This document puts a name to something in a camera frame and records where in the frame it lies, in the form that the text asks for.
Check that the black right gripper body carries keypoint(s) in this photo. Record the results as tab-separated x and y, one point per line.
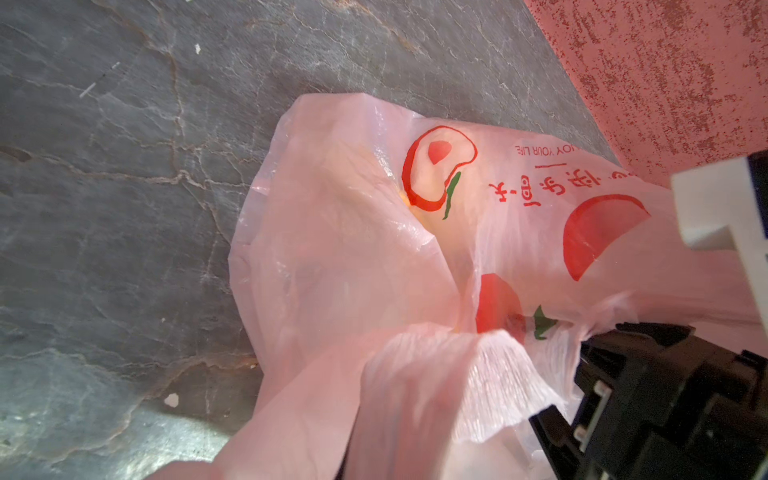
660	403

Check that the pink plastic bag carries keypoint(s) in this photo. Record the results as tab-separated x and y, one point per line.
415	289

